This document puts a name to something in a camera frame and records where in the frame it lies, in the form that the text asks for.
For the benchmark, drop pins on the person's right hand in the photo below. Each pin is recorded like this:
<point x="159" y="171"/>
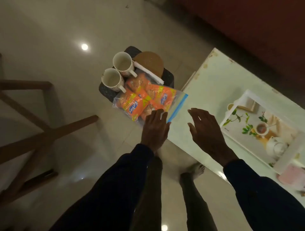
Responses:
<point x="209" y="135"/>

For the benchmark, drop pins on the person's left hand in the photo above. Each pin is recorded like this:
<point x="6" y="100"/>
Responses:
<point x="155" y="131"/>

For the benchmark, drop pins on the orange snack packet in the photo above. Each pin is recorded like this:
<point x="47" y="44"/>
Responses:
<point x="131" y="104"/>
<point x="149" y="110"/>
<point x="162" y="96"/>
<point x="138" y="82"/>

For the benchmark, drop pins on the white printed tray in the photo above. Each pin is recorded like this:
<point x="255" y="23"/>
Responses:
<point x="240" y="140"/>

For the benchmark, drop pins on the clear blue-sealed zip bag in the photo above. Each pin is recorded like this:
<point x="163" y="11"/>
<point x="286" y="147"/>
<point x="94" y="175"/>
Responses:
<point x="178" y="102"/>

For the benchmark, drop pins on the white napkin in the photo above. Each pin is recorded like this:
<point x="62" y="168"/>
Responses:
<point x="147" y="71"/>

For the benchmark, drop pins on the white floral mug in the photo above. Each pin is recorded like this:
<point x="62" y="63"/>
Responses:
<point x="122" y="63"/>
<point x="112" y="79"/>

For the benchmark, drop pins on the person's right forearm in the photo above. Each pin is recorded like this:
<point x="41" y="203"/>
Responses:
<point x="267" y="200"/>

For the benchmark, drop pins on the person's left forearm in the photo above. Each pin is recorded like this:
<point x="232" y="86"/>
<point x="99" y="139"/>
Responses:
<point x="112" y="190"/>

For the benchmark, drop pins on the person's right leg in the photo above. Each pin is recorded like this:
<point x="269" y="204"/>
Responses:
<point x="197" y="204"/>

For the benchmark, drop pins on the person's leg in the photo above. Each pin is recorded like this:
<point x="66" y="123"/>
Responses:
<point x="197" y="204"/>
<point x="149" y="202"/>

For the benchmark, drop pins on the person's left leg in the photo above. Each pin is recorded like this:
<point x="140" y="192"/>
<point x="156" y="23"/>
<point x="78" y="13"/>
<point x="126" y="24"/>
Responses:
<point x="149" y="202"/>

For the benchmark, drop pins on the dark grey plastic stool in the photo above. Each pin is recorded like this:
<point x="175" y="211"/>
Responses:
<point x="168" y="79"/>

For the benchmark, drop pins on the round brown wooden board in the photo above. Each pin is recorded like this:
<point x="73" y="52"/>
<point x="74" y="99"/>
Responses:
<point x="150" y="62"/>

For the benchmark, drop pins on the pink lidded plastic container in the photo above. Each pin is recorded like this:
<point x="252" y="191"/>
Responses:
<point x="292" y="177"/>

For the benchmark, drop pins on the red fabric sofa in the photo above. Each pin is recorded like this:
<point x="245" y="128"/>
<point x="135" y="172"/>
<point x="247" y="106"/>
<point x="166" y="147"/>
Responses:
<point x="262" y="28"/>

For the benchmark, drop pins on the wooden chair frame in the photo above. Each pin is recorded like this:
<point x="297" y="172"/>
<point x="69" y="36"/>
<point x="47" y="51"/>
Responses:
<point x="23" y="145"/>

